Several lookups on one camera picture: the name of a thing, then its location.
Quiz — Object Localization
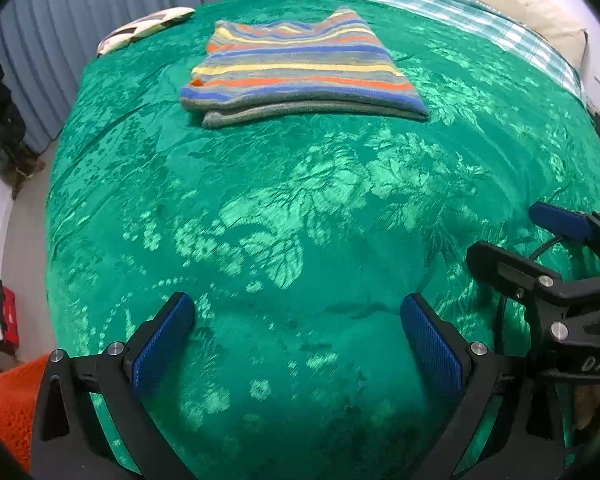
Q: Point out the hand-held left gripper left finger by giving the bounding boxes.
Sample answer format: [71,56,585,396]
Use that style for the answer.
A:
[30,291,197,480]

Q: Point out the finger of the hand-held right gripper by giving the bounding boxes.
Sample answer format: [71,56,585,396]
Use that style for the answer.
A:
[466,241,600,322]
[528,201,600,272]

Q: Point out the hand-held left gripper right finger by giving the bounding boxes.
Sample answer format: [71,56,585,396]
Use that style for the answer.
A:
[400,293,567,480]

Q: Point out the striped knit sweater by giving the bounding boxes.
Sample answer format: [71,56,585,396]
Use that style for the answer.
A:
[180,7,431,129]

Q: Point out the dark hanging clothes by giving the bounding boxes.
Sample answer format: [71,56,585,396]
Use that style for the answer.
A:
[0,30,46,196]

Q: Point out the green floral blanket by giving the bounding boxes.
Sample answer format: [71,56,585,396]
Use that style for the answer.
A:
[45,0,600,480]

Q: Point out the orange shaggy rug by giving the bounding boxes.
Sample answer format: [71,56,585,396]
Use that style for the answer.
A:
[0,354,51,471]

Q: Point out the cream long pillow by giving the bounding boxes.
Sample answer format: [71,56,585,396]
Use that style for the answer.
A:
[362,0,589,70]

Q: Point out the green plaid bed sheet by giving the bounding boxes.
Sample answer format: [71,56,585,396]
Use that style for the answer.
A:
[307,0,582,96]

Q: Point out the brown white patterned pillow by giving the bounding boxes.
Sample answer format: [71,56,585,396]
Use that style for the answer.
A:
[96,6,196,58]

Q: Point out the grey blue curtain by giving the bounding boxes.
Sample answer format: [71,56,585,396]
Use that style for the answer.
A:
[0,0,276,153]

